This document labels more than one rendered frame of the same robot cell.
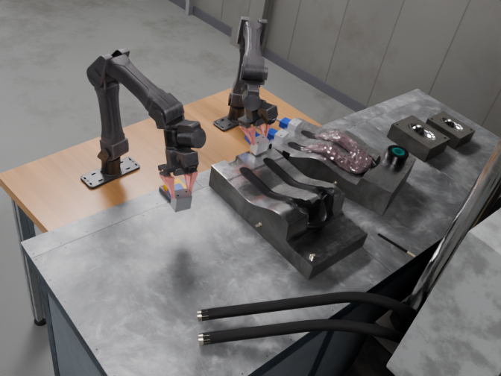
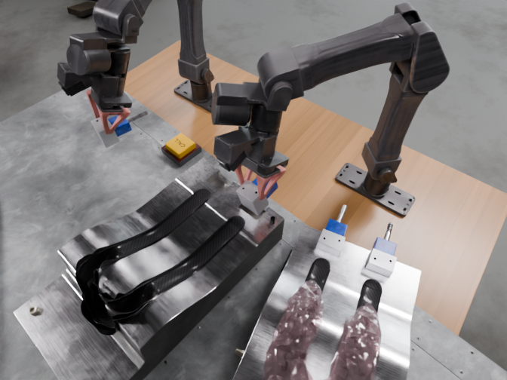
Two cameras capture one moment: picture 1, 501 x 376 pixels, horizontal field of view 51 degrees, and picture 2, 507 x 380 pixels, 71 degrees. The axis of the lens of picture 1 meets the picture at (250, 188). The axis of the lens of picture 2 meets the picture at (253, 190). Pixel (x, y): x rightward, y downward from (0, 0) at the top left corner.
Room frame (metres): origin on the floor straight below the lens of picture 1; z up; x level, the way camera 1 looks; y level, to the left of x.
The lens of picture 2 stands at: (1.51, -0.44, 1.55)
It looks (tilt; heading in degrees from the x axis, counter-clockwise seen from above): 54 degrees down; 91
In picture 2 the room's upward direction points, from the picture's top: straight up
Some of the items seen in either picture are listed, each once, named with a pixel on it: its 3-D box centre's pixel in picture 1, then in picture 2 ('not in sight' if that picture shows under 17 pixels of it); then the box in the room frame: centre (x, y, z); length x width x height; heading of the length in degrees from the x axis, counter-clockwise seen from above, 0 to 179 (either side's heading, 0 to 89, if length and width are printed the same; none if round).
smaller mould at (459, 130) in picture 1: (449, 130); not in sight; (2.05, -0.81, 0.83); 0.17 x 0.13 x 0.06; 48
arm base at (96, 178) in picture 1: (110, 164); (201, 88); (1.34, 0.48, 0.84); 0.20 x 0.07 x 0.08; 143
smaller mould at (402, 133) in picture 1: (417, 137); not in sight; (1.92, -0.65, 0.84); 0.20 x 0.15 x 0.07; 48
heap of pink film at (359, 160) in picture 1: (340, 148); (323, 350); (1.63, -0.30, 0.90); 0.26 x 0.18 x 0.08; 65
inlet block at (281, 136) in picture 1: (270, 133); (336, 228); (1.69, -0.03, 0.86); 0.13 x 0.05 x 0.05; 65
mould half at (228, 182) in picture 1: (287, 200); (158, 264); (1.31, -0.13, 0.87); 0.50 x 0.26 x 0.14; 48
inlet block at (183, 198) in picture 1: (174, 189); (123, 123); (1.18, 0.22, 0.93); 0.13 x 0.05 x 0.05; 37
